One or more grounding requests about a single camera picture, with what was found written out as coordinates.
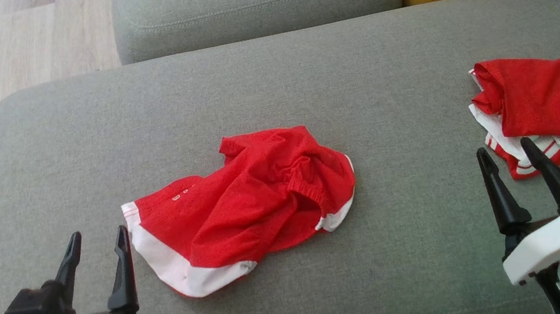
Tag red and white jersey shirt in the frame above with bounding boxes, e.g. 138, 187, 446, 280
462, 49, 560, 186

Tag red shorts with white trim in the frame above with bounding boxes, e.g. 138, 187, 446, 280
113, 117, 370, 308

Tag large grey fabric sofa chaise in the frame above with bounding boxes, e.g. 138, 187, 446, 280
0, 0, 560, 314

